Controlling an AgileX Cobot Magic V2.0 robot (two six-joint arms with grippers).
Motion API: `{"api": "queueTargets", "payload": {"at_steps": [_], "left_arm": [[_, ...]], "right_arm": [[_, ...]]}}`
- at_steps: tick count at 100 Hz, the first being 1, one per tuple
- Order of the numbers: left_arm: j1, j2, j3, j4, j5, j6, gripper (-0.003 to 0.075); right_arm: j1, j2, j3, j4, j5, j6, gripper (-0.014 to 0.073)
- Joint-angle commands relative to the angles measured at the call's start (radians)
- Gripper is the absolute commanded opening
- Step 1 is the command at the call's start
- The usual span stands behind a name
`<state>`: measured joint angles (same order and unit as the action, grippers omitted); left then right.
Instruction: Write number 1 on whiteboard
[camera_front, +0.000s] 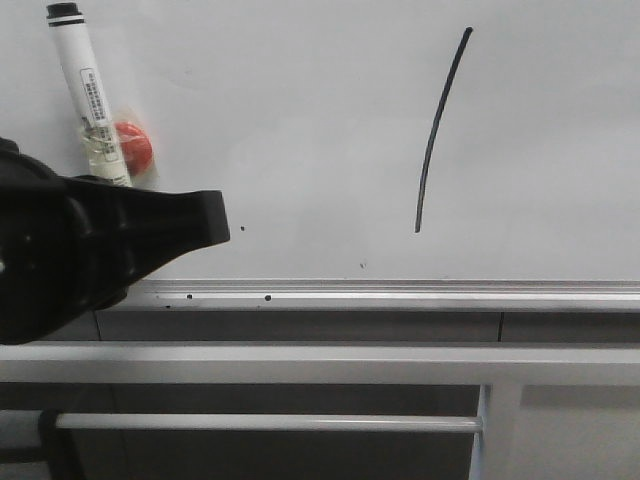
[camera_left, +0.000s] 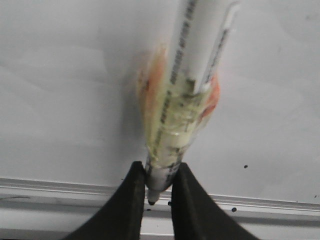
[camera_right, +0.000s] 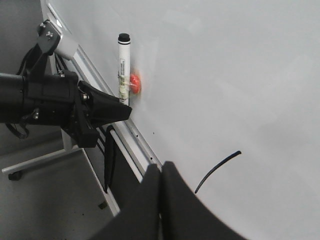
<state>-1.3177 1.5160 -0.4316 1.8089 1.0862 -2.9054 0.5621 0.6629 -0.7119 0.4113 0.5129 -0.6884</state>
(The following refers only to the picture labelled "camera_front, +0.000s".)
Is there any white horizontal stand rod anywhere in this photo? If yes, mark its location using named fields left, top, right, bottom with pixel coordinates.
left=55, top=413, right=483, bottom=433

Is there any white whiteboard marker pen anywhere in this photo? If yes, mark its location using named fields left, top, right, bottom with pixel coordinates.
left=46, top=2, right=132, bottom=187

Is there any red round magnet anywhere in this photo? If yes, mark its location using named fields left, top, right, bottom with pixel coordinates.
left=115, top=121, right=153, bottom=176

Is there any aluminium whiteboard tray rail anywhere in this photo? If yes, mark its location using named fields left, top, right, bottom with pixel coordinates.
left=117, top=279, right=639, bottom=312

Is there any white vertical stand post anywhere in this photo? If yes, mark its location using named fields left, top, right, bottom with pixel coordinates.
left=468, top=383, right=523, bottom=479

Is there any white stand crossbar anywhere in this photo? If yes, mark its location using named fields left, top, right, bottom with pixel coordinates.
left=1, top=342, right=639, bottom=386

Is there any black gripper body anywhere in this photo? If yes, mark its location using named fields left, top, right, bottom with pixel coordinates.
left=0, top=137, right=126, bottom=346

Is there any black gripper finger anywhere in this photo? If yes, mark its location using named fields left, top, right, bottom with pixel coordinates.
left=64, top=177, right=230, bottom=305

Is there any white whiteboard panel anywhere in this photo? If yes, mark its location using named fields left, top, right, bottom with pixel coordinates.
left=0, top=0, right=640, bottom=282

